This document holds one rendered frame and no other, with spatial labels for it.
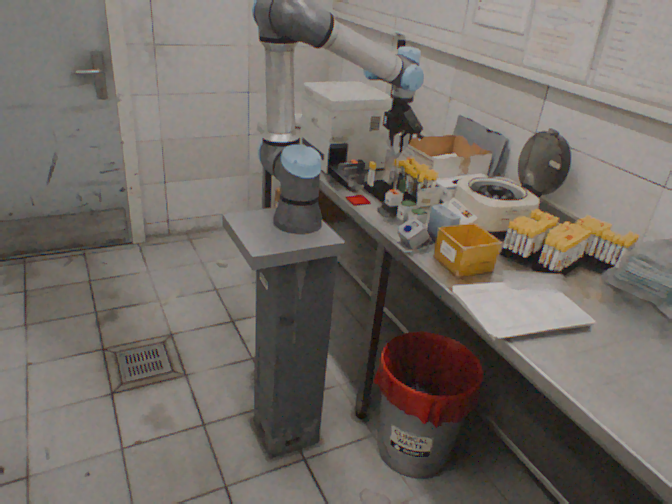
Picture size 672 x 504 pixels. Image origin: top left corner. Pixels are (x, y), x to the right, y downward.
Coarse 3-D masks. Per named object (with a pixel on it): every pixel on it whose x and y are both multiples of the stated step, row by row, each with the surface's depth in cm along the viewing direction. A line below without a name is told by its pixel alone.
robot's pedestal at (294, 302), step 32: (256, 288) 185; (288, 288) 166; (320, 288) 172; (256, 320) 191; (288, 320) 173; (320, 320) 179; (256, 352) 197; (288, 352) 179; (320, 352) 186; (256, 384) 204; (288, 384) 187; (320, 384) 194; (256, 416) 211; (288, 416) 195; (320, 416) 203; (288, 448) 203
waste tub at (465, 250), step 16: (464, 224) 164; (448, 240) 157; (464, 240) 167; (480, 240) 164; (496, 240) 157; (448, 256) 158; (464, 256) 152; (480, 256) 155; (496, 256) 158; (464, 272) 155; (480, 272) 158
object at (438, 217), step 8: (432, 208) 174; (440, 208) 173; (432, 216) 175; (440, 216) 171; (448, 216) 168; (456, 216) 169; (432, 224) 175; (440, 224) 172; (448, 224) 168; (456, 224) 169; (432, 232) 176; (432, 240) 174
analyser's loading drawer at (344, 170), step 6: (330, 162) 218; (336, 162) 219; (348, 162) 211; (336, 168) 213; (342, 168) 210; (348, 168) 206; (354, 168) 207; (342, 174) 207; (348, 174) 207; (354, 174) 208; (348, 180) 203; (354, 180) 203; (360, 180) 204
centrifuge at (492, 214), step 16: (464, 192) 186; (528, 192) 188; (448, 208) 189; (464, 208) 186; (480, 208) 178; (496, 208) 176; (512, 208) 177; (528, 208) 180; (480, 224) 180; (496, 224) 179
